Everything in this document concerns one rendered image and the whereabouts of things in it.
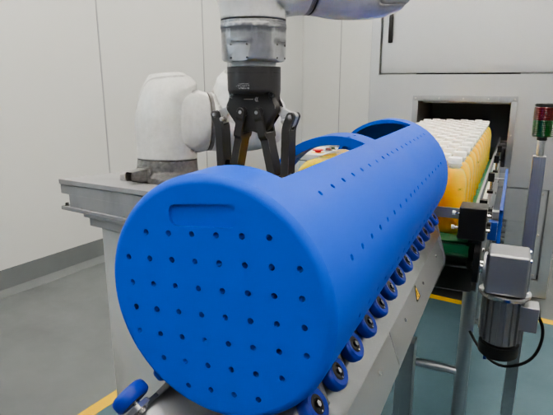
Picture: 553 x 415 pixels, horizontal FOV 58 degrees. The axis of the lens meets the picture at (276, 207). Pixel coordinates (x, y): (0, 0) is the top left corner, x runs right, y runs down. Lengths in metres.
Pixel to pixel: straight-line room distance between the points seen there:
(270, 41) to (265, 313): 0.35
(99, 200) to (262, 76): 0.71
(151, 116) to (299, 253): 0.85
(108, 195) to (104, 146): 2.74
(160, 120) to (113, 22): 2.86
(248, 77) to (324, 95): 5.51
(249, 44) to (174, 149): 0.63
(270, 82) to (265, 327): 0.33
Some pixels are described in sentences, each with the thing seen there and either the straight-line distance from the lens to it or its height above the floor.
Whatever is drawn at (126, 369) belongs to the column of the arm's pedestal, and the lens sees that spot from 1.49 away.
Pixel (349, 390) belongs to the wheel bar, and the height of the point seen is 0.92.
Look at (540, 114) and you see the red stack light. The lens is 1.73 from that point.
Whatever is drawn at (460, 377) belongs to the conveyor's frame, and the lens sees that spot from 2.02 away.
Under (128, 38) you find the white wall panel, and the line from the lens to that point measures 4.19.
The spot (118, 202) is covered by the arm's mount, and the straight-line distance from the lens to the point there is 1.25.
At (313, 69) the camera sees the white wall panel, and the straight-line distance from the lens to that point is 6.26.
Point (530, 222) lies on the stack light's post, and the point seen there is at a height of 0.89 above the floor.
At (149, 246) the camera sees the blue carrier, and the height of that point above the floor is 1.14.
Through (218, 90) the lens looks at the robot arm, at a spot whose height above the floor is 1.30.
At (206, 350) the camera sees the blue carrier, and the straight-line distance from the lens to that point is 0.59.
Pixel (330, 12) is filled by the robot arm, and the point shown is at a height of 1.42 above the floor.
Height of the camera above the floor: 1.33
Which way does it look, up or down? 14 degrees down
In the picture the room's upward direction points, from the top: straight up
